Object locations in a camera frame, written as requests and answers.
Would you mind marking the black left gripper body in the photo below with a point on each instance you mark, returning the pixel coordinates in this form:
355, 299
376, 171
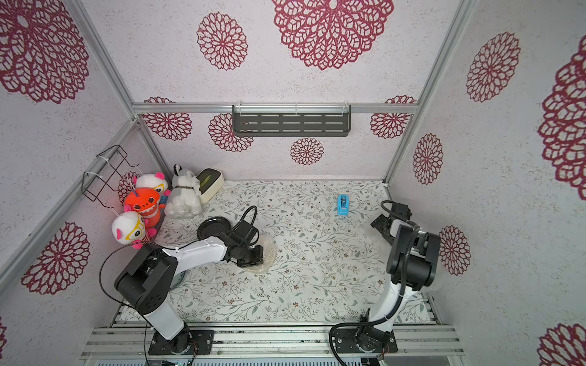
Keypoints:
251, 257

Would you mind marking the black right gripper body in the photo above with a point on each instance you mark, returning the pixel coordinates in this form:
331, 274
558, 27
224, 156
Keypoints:
382, 224

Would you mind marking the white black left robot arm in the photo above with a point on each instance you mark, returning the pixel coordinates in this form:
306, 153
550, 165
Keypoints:
146, 280

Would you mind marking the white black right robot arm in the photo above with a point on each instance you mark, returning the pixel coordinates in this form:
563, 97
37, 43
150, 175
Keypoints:
412, 257

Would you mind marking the black dinner plate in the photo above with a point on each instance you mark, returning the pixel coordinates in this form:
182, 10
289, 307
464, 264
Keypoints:
212, 227

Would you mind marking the blue tape dispenser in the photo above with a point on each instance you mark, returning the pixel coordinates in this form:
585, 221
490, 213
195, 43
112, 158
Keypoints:
343, 205

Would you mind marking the floral table mat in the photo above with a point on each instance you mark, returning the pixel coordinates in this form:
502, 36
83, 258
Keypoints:
320, 266

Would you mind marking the blue patterned green plate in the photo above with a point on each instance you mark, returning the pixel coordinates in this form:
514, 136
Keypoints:
177, 280

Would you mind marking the grey white husky plush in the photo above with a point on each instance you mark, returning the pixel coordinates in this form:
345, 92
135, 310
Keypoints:
184, 200

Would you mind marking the orange red plush toy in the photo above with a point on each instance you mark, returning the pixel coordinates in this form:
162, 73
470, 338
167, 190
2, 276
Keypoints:
145, 202

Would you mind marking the white pink plush toy top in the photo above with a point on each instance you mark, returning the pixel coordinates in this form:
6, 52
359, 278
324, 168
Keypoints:
156, 181

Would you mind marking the white plush with yellow glasses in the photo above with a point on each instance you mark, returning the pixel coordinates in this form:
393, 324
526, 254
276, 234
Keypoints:
130, 228

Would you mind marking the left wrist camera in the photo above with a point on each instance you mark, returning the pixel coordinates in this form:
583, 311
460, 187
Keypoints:
244, 231

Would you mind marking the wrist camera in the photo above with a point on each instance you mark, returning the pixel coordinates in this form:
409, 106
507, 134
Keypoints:
400, 212
244, 231

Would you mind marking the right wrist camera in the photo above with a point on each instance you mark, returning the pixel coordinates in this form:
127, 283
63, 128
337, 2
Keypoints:
400, 212

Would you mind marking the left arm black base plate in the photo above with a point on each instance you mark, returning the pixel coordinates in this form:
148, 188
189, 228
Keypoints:
187, 342

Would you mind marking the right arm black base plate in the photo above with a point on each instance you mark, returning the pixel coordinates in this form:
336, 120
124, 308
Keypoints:
350, 338

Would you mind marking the grey wall shelf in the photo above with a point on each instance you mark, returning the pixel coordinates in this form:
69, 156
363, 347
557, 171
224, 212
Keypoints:
291, 122

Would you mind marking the black wire basket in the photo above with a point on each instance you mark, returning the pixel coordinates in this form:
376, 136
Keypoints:
100, 184

